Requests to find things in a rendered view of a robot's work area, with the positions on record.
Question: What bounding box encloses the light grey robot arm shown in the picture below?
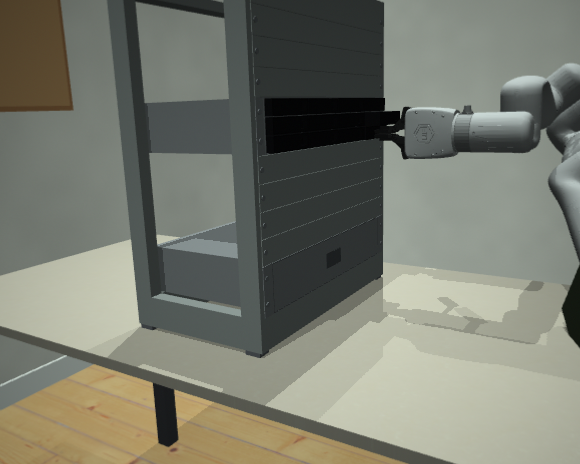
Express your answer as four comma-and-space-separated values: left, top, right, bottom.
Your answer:
454, 63, 580, 263

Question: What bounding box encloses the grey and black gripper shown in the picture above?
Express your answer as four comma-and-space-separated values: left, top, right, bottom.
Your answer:
374, 107, 460, 159

